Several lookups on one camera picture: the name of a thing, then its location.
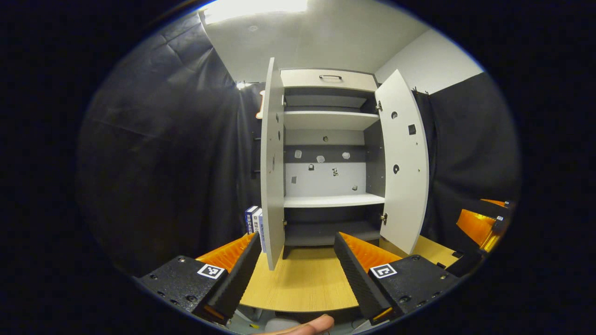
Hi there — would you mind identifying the beige cabinet door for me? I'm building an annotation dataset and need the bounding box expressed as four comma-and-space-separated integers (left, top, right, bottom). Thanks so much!
374, 69, 430, 255
260, 57, 285, 271

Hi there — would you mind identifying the beige double-door shoe cabinet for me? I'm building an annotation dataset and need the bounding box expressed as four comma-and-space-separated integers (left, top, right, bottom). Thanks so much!
279, 68, 387, 260

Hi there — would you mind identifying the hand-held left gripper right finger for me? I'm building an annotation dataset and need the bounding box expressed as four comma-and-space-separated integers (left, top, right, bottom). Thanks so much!
333, 231, 461, 326

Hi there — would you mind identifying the black backdrop cloth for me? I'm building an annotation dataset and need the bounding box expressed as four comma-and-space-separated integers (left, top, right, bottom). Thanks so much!
77, 14, 521, 280

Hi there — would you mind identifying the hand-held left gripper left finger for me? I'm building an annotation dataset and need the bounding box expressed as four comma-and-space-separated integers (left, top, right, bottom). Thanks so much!
134, 232, 263, 326

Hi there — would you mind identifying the light blue book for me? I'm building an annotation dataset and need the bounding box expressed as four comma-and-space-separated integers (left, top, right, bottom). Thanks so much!
257, 212, 267, 254

